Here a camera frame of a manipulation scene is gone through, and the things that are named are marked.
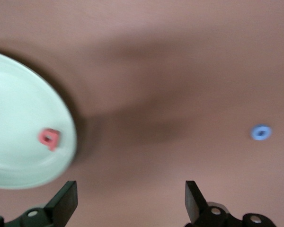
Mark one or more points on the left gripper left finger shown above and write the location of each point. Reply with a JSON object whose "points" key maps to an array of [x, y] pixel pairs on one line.
{"points": [[49, 212]]}

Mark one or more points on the blue letter o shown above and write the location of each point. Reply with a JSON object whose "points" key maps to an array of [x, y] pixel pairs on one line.
{"points": [[254, 133]]}

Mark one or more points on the brown table cover sheet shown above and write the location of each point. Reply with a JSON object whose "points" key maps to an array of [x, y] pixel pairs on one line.
{"points": [[142, 35]]}

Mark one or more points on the red letter b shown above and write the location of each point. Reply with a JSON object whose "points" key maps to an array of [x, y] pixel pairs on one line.
{"points": [[54, 144]]}

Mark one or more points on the light green plate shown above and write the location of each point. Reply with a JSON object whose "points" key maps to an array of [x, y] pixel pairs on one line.
{"points": [[19, 106]]}

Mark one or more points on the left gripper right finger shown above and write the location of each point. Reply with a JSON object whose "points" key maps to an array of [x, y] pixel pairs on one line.
{"points": [[203, 212]]}

